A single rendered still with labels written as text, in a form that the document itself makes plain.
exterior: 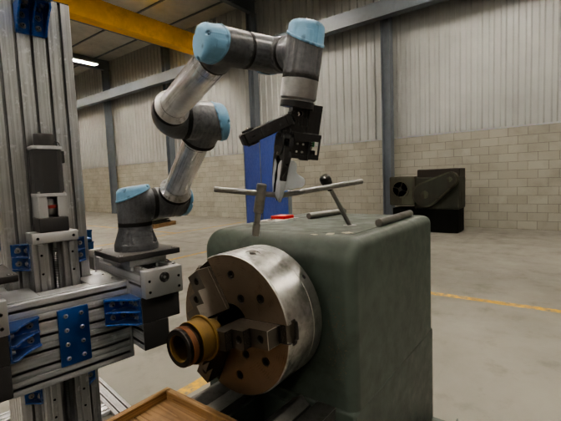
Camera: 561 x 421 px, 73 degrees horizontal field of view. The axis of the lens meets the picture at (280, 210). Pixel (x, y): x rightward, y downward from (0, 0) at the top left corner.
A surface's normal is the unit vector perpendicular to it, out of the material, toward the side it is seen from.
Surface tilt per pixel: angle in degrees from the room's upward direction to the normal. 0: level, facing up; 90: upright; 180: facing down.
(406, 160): 90
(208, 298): 57
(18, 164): 90
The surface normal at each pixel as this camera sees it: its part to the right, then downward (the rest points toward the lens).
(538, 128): -0.60, 0.09
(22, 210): 0.70, 0.03
